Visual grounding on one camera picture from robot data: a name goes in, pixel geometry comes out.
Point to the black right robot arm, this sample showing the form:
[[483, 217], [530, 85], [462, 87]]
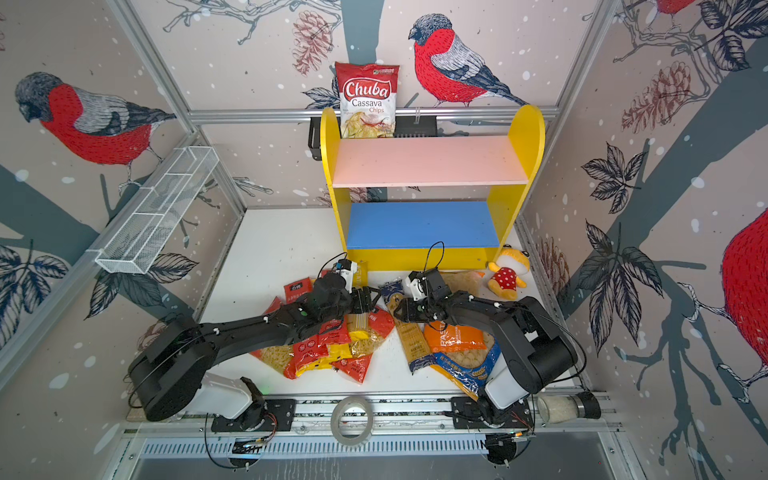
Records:
[[533, 346]]

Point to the red fusilli bag left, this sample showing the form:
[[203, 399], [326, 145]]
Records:
[[279, 358]]

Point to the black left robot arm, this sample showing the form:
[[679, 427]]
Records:
[[169, 372]]

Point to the glass jar black lid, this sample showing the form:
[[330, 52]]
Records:
[[555, 409]]

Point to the yellow spaghetti pack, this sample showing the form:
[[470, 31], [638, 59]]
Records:
[[357, 324]]

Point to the red fusilli bag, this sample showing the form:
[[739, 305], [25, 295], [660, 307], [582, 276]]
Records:
[[279, 358], [380, 326]]

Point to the yellow red plush toy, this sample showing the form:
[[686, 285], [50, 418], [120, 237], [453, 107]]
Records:
[[506, 280]]

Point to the blue gold spaghetti pack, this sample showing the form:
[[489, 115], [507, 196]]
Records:
[[415, 347]]

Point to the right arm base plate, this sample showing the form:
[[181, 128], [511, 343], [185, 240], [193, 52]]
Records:
[[467, 413]]

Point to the orange Pastatime pasta bag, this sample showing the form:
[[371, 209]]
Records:
[[444, 338]]

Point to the red fusilli bag right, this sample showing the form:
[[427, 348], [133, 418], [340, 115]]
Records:
[[380, 326]]

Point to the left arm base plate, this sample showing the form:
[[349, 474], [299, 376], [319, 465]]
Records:
[[268, 416]]

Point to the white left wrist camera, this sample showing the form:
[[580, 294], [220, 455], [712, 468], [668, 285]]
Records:
[[347, 269]]

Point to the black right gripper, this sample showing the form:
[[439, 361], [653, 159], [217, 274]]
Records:
[[407, 311]]

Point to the white wire mesh basket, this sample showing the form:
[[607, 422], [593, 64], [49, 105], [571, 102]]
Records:
[[161, 205]]

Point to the blue macaroni pasta bag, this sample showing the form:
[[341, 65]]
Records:
[[468, 370]]

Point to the red Chuba cassava chips bag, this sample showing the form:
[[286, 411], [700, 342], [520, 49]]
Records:
[[367, 96]]

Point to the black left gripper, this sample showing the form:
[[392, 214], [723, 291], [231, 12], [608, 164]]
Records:
[[358, 294]]

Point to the yellow shelf pink blue boards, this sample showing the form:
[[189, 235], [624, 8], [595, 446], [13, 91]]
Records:
[[448, 234]]

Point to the red spaghetti pack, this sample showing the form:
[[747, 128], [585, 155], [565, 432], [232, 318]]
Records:
[[334, 332], [311, 355]]

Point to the clear tape roll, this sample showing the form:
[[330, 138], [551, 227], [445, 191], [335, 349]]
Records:
[[352, 421]]

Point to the small red box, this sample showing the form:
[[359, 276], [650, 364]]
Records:
[[295, 290]]

